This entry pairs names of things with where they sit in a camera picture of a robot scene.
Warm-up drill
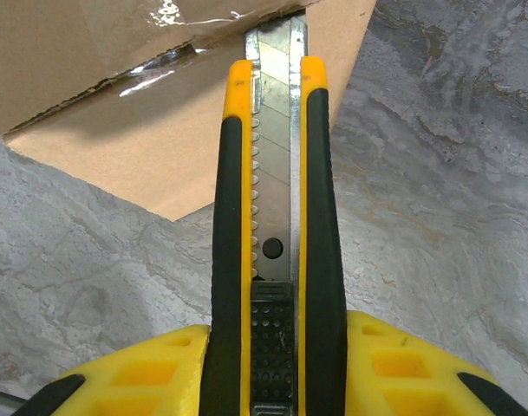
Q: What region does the brown cardboard box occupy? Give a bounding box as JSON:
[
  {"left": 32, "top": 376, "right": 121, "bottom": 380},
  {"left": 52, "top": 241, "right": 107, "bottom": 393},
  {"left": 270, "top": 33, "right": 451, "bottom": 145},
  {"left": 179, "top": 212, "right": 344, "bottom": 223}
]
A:
[{"left": 0, "top": 0, "right": 378, "bottom": 223}]

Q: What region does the yellow black utility knife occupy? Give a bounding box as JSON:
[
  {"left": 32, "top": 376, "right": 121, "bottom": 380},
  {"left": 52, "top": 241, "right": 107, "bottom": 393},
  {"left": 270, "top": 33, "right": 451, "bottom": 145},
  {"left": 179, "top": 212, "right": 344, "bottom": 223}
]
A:
[{"left": 199, "top": 11, "right": 348, "bottom": 416}]

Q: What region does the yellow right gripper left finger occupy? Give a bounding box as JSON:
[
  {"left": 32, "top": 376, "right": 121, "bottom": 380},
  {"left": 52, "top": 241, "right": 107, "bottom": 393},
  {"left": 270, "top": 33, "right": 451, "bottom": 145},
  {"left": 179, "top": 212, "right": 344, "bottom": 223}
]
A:
[{"left": 19, "top": 323, "right": 211, "bottom": 416}]

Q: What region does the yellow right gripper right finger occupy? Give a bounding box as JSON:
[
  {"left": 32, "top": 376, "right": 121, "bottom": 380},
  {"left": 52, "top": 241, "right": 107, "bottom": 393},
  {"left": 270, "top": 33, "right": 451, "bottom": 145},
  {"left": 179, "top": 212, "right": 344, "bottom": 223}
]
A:
[{"left": 344, "top": 309, "right": 528, "bottom": 416}]

